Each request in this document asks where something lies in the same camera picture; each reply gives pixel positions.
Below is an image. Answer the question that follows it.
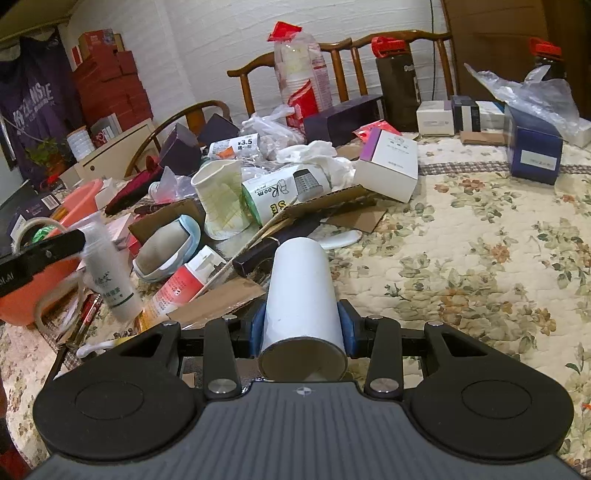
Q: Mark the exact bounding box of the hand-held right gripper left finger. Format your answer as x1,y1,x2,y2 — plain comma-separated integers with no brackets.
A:
108,307,267,401

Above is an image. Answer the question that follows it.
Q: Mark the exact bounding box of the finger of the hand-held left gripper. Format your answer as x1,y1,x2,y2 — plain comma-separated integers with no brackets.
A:
18,230,88,276

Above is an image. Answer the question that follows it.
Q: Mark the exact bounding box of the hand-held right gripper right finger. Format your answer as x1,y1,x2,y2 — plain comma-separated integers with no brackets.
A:
337,301,493,398

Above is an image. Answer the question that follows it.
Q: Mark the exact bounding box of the pink plastic basin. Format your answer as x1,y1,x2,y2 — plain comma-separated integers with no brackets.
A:
0,180,105,326

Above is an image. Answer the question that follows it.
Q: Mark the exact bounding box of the white cardboard tube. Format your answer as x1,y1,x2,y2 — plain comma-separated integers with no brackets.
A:
257,236,348,383

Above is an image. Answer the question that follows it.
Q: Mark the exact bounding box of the white lotion bottle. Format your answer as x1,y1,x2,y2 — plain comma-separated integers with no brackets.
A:
81,222,144,324

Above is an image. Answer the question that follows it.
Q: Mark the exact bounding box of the clear tape roll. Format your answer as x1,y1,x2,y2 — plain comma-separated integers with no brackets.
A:
11,216,66,253

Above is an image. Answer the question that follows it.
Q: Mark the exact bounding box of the folded brown cardboard piece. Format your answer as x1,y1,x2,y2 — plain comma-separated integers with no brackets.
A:
165,276,269,325

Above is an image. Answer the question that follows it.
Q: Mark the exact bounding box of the small pink box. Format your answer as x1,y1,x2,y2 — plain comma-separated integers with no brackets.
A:
108,214,140,257

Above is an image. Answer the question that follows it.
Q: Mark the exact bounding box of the red black pen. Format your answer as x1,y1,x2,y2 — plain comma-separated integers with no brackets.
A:
65,292,103,350

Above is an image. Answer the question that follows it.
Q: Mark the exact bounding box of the white plastic piece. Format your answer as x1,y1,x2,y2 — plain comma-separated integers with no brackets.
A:
318,230,363,250

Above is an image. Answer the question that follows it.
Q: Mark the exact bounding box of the potted green plant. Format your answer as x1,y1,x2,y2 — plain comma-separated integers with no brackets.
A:
25,137,71,179

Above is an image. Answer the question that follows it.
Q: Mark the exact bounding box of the maroon cloth pouch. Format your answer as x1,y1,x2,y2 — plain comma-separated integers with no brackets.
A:
105,156,165,216

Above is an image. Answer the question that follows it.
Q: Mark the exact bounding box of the small brown cardboard piece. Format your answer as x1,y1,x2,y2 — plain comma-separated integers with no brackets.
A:
128,198,206,241

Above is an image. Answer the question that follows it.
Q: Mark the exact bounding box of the white ribbed container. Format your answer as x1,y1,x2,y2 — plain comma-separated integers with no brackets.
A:
66,125,96,162

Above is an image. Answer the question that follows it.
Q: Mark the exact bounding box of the cream cabinet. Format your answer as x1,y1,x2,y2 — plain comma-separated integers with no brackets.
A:
59,117,156,186

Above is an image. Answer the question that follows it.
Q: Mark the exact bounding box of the large brown cardboard sheet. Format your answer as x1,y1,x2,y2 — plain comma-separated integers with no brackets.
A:
240,184,389,264

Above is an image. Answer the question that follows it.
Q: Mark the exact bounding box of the white green labelled roll pack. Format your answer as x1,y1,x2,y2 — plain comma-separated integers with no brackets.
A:
241,164,332,227

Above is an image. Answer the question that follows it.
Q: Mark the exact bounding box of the purple hanging shirt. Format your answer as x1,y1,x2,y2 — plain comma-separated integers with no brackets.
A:
0,34,82,184

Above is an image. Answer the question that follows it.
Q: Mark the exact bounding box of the white box with purple side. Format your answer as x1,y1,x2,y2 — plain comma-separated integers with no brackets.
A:
354,128,419,204

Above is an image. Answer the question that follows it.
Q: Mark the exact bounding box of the round-back wooden chair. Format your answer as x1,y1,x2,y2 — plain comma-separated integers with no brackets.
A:
123,100,233,179

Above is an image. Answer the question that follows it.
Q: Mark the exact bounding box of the crumpled white tissue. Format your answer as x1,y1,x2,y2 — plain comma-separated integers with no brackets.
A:
276,140,356,186

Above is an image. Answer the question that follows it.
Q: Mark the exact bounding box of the stack of red boxes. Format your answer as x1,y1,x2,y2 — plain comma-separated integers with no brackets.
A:
71,30,153,136

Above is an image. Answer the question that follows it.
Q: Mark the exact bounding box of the white tube with price label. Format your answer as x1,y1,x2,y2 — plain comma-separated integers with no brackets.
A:
207,133,262,160

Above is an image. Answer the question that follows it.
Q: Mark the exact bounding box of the red packet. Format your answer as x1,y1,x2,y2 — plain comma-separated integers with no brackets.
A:
353,119,391,144

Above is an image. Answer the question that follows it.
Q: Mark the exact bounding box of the white plastic bag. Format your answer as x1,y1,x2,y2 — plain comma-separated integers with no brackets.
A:
239,104,306,153

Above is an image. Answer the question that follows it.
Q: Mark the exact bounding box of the long dark purple box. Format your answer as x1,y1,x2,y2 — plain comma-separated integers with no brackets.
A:
302,95,384,148

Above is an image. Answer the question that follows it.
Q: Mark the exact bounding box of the plain white box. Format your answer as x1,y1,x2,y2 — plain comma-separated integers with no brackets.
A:
416,100,456,136

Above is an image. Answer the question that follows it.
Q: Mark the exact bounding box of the flat brown box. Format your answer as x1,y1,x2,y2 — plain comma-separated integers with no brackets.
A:
459,130,507,147

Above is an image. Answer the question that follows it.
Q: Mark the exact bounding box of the wooden chair back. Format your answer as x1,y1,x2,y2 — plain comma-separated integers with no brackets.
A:
226,38,354,121

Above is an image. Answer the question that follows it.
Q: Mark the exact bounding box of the dark bottle with red cap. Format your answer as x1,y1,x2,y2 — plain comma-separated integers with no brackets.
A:
371,36,421,133
528,39,569,85

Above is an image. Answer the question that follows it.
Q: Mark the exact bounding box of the black and white box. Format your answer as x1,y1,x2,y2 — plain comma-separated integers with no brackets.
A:
451,95,481,133

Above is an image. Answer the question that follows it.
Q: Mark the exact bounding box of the pale white box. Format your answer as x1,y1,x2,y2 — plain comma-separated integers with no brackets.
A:
475,100,507,133

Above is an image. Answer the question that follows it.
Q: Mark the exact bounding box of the navy blue box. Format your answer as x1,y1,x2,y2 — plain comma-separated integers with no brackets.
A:
503,104,564,186

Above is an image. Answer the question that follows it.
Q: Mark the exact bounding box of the bagged stack of paper cups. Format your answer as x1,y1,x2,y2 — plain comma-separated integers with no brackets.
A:
269,21,334,131

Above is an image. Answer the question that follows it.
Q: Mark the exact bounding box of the clear plastic bag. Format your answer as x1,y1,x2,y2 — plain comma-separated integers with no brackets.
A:
464,62,581,136

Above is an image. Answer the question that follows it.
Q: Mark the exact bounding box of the wooden cabinet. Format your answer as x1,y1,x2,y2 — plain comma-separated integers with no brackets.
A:
440,0,591,103

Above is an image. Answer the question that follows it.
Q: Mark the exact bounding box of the black handled tool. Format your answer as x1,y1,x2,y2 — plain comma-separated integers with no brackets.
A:
232,220,320,278

